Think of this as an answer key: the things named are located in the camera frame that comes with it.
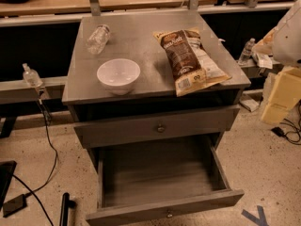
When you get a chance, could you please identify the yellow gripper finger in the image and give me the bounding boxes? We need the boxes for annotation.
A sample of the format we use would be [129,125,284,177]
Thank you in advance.
[268,67,301,111]
[261,104,289,125]

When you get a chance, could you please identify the brown chip bag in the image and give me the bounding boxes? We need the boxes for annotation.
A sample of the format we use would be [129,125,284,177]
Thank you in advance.
[153,27,230,97]

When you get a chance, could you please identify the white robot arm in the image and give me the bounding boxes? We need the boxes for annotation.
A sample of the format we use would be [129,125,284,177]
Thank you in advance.
[261,0,301,125]

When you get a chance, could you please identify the open middle drawer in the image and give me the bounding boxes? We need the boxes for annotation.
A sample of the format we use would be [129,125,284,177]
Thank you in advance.
[87,134,244,226]

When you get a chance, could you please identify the grey wooden drawer cabinet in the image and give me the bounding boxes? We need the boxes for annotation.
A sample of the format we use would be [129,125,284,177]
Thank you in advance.
[61,9,252,226]

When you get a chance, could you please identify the closed top drawer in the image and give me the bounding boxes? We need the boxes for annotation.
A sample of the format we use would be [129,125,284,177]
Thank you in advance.
[74,105,239,149]

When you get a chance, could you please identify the black power adapter right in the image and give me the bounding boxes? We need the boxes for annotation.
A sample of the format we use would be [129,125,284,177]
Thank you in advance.
[272,127,285,137]

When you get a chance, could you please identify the black power adapter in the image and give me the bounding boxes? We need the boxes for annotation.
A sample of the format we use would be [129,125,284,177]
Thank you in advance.
[3,194,26,218]
[272,127,285,137]

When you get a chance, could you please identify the white ceramic bowl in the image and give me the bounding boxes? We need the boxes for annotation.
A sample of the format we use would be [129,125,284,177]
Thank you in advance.
[97,58,140,95]

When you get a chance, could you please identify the clear plastic bottle on cabinet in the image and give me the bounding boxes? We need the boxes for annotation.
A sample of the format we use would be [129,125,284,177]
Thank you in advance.
[86,24,110,55]

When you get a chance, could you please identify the black bar on floor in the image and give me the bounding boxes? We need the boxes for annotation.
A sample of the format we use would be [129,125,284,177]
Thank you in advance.
[59,192,76,226]

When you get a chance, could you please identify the black power adapter left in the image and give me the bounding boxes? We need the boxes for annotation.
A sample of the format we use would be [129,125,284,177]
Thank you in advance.
[3,194,26,218]

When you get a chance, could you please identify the black cables on right floor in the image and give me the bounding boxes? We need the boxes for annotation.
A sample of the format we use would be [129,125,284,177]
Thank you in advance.
[279,101,301,146]

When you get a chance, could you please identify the small white box on rail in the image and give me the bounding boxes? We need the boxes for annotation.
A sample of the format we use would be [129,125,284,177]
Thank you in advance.
[252,53,273,69]

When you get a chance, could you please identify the water bottle on right rail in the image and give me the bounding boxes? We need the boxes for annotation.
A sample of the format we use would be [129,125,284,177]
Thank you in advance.
[238,38,255,66]

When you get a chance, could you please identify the black cable on left floor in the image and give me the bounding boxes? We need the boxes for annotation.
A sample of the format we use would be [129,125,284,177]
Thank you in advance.
[11,99,59,226]

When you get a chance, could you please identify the clear bottle on left rail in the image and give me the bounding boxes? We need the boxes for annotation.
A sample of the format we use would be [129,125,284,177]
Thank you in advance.
[23,63,43,88]

